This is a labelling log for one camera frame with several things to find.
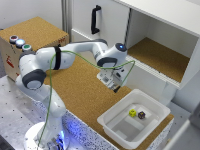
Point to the red button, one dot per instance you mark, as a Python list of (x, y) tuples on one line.
[(13, 38)]

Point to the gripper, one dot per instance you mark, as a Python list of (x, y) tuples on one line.
[(106, 76)]

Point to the blue button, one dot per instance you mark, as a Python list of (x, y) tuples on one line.
[(20, 42)]

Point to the wooden drawer box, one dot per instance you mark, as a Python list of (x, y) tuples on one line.
[(30, 36)]

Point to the white plastic box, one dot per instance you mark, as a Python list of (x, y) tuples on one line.
[(133, 120)]

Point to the green button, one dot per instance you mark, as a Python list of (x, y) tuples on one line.
[(26, 47)]

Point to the white sliding door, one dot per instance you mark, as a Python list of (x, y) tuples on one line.
[(110, 23)]

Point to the yellow block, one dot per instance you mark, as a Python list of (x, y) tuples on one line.
[(132, 112)]

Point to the white cabinet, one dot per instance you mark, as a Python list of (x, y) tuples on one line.
[(160, 40)]

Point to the purple block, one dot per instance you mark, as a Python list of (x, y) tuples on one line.
[(141, 115)]

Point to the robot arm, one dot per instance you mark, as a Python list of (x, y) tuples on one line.
[(40, 60)]

